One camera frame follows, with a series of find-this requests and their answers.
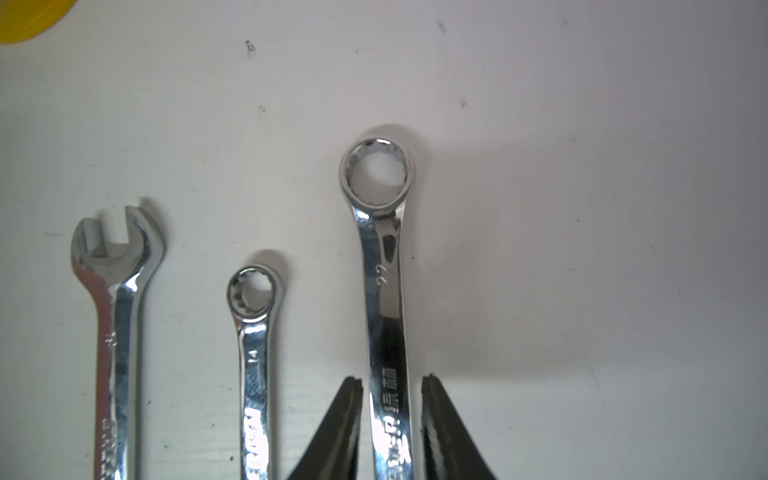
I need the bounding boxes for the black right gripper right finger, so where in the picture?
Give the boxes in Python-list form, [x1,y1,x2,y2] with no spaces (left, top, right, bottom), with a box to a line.
[421,374,495,480]

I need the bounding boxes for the small chrome combination wrench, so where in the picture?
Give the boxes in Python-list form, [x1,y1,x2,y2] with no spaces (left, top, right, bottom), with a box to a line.
[226,264,284,479]

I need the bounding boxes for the long chrome combination wrench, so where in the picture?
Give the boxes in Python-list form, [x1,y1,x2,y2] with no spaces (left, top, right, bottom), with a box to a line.
[339,137,415,479]

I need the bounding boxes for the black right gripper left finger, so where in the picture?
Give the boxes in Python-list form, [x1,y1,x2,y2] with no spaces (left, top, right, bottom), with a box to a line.
[289,377,363,480]

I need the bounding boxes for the yellow pencil cup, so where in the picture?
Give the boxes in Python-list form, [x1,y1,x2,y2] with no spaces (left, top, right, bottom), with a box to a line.
[0,0,76,45]

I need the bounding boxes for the chrome end wrench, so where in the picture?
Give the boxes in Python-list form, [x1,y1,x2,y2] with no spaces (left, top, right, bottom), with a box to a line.
[70,206,165,479]

